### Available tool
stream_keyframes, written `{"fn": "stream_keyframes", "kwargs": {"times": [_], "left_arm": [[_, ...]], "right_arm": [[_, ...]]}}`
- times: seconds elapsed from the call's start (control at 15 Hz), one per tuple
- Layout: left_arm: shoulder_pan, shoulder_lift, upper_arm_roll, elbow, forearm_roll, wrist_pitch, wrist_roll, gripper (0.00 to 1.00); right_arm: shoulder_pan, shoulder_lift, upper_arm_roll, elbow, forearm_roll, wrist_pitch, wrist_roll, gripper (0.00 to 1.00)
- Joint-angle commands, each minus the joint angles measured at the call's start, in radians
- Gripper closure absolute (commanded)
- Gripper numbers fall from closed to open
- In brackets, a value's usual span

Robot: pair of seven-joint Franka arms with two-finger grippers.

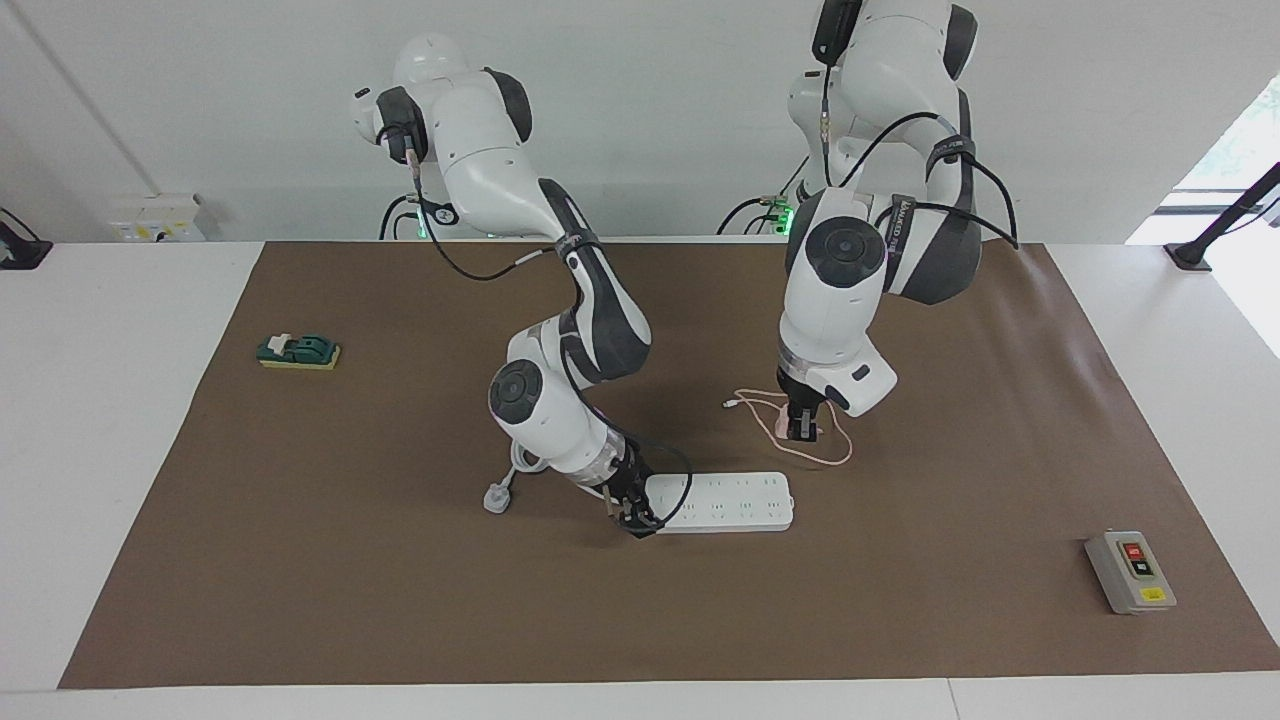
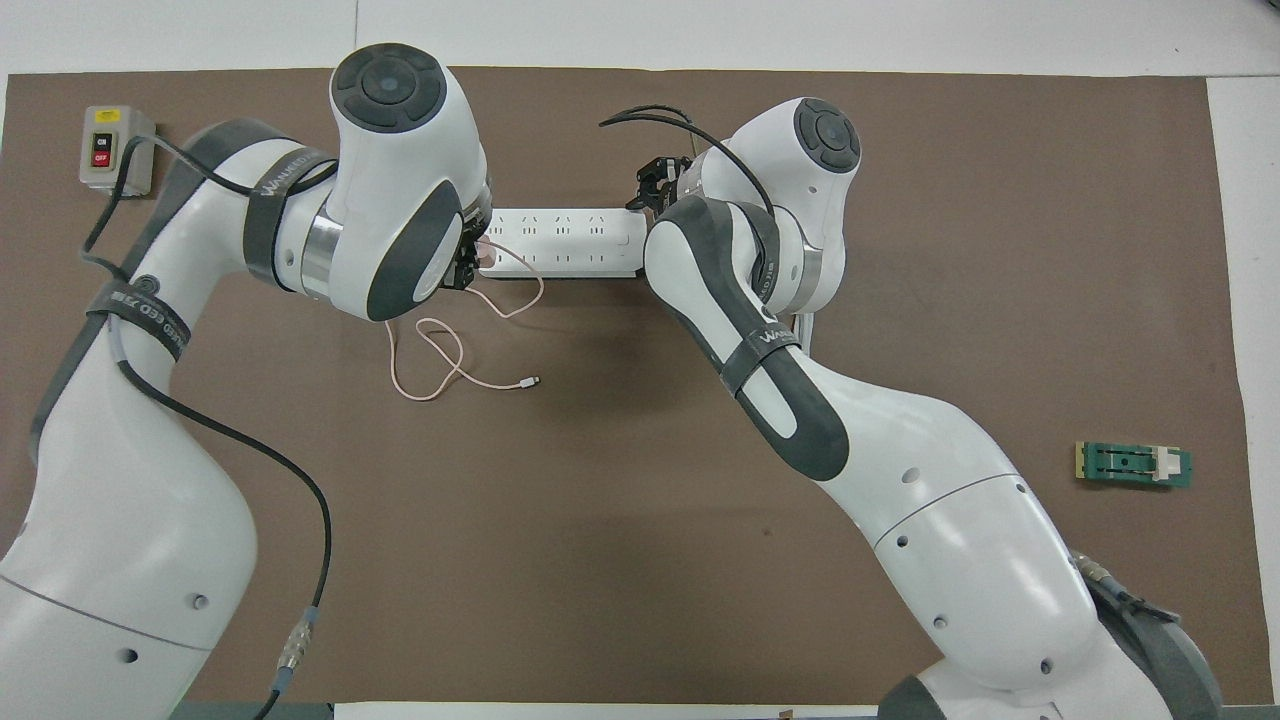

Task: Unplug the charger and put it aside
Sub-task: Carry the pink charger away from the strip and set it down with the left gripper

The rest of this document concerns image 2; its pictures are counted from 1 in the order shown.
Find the white power strip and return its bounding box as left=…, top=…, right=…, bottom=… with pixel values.
left=478, top=207, right=649, bottom=280

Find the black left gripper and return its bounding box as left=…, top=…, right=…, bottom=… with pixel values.
left=445, top=208, right=492, bottom=293

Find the pink charging cable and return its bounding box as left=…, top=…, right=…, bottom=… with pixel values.
left=388, top=262, right=546, bottom=403

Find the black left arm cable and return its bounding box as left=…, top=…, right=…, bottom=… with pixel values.
left=80, top=135, right=333, bottom=720

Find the grey push-button switch box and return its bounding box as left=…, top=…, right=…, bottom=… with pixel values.
left=79, top=105, right=157, bottom=197

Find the brown table mat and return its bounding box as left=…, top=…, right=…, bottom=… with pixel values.
left=0, top=66, right=1271, bottom=706

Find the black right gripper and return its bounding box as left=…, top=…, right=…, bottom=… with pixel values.
left=627, top=155, right=697, bottom=213

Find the green knife switch yellow base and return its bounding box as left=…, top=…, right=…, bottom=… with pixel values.
left=1075, top=440, right=1194, bottom=492

